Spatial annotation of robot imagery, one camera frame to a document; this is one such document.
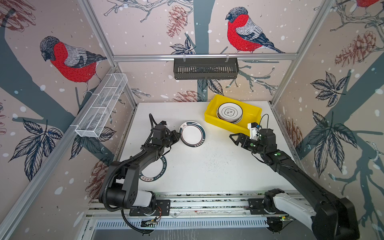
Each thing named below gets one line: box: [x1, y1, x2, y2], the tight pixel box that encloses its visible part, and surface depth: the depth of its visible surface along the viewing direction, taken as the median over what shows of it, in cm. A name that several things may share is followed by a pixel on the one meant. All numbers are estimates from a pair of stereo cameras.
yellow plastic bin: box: [204, 94, 263, 135], surface depth 110 cm
